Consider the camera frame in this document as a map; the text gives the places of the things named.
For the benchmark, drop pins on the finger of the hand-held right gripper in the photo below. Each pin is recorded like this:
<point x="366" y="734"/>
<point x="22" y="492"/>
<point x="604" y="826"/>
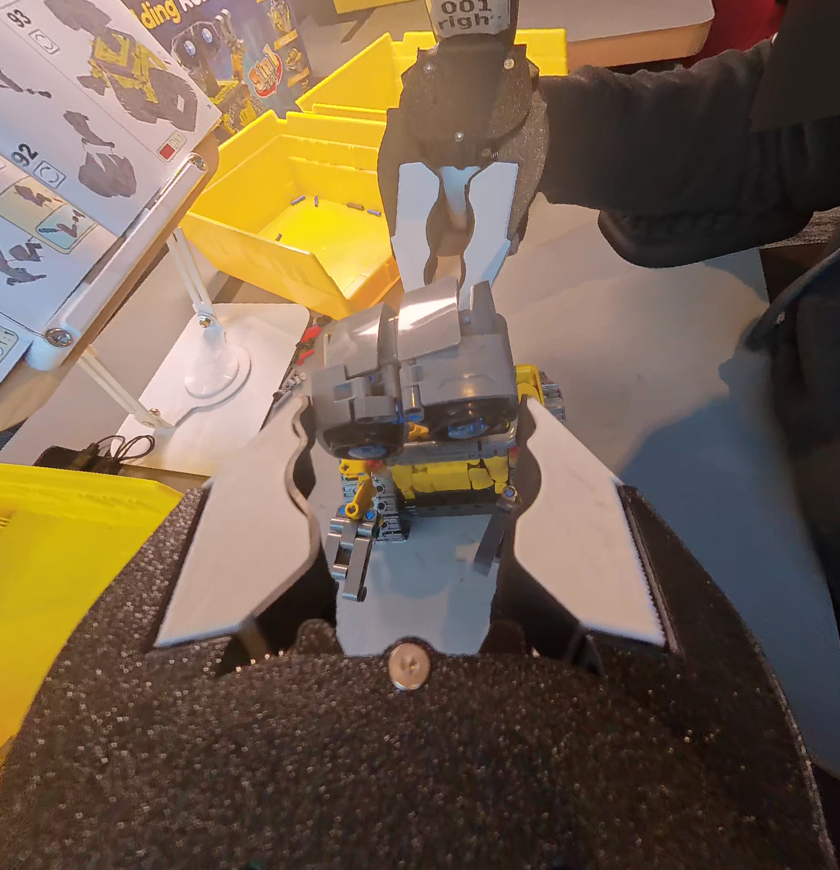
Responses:
<point x="413" y="217"/>
<point x="491" y="217"/>

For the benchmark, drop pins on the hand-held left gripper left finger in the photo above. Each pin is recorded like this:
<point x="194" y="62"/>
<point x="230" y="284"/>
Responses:
<point x="250" y="537"/>

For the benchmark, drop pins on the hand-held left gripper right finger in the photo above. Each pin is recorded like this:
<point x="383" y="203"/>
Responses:
<point x="583" y="544"/>

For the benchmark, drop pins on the grey motor block assembly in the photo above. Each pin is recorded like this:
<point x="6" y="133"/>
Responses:
<point x="420" y="367"/>

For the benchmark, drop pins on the yellow tracked toy robot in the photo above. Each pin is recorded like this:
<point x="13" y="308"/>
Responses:
<point x="447" y="476"/>

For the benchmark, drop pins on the yellow plastic parts bin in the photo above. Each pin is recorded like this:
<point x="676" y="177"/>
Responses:
<point x="365" y="75"/>
<point x="53" y="578"/>
<point x="284" y="258"/>

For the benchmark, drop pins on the white book stand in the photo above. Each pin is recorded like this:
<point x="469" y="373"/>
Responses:
<point x="202" y="340"/>

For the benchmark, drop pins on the instruction booklet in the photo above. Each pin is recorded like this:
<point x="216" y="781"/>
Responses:
<point x="66" y="170"/>

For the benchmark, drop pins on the grey desk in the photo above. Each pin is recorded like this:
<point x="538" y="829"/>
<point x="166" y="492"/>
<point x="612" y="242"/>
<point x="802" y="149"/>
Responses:
<point x="664" y="340"/>

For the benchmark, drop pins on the scattered small building pins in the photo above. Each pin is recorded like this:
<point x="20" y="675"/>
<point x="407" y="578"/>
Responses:
<point x="304" y="353"/>

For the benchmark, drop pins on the white side table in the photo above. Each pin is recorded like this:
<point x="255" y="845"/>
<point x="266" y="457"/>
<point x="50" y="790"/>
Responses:
<point x="637" y="27"/>

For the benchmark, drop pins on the blue robot kit box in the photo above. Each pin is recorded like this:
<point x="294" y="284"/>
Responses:
<point x="243" y="61"/>

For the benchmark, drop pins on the red beanbag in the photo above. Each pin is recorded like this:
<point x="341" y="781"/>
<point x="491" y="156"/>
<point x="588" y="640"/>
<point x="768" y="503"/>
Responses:
<point x="732" y="27"/>

